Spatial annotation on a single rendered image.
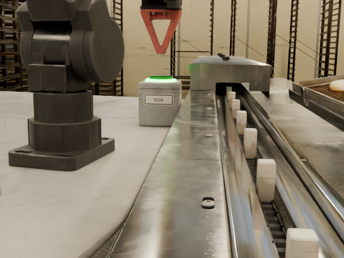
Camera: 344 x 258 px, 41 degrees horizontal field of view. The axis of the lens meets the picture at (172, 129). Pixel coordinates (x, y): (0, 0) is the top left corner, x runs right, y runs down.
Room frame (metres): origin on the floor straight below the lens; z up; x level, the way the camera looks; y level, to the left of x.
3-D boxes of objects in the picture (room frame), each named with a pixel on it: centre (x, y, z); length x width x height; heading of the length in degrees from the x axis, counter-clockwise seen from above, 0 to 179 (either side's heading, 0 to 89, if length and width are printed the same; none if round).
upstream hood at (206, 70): (1.63, -0.17, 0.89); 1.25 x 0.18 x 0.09; 175
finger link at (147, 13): (0.82, 0.02, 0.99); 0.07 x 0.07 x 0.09; 85
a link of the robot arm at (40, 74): (0.57, 0.13, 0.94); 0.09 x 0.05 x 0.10; 157
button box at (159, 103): (0.81, 0.02, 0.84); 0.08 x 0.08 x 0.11; 85
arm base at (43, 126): (0.55, 0.13, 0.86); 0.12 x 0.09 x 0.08; 164
